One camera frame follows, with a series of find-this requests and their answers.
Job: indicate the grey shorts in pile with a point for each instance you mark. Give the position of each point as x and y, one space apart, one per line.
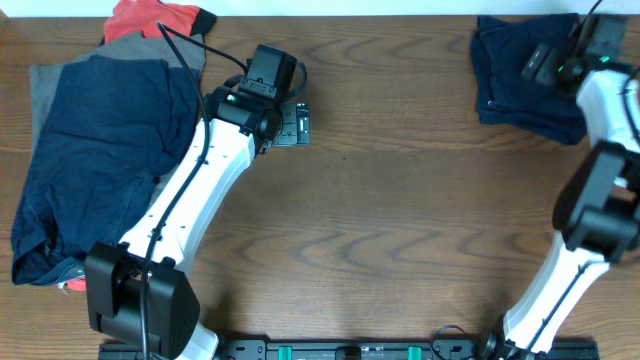
44 78

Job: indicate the red garment with black trim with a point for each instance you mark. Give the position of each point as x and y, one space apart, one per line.
153 19

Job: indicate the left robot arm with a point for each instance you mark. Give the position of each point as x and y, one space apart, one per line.
138 291

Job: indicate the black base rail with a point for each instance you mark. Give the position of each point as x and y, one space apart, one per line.
445 346

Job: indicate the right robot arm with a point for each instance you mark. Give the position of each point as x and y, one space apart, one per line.
596 216

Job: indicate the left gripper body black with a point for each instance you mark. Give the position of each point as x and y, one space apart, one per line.
294 131

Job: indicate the navy shorts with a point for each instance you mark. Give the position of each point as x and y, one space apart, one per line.
499 52
114 128

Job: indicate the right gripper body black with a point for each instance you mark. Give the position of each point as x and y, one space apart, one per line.
548 69

